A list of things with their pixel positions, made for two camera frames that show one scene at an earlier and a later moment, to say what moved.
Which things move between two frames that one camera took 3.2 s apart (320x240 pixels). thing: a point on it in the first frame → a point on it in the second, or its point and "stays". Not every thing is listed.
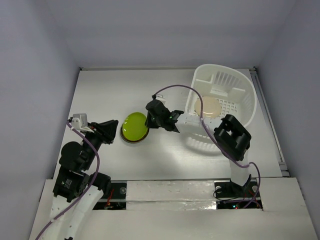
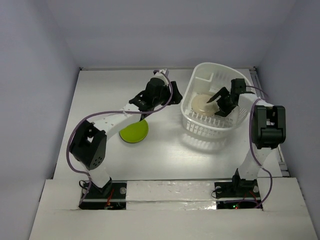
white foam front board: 186,210 stays
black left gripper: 106,130 → 176,97
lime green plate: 133,129 stays
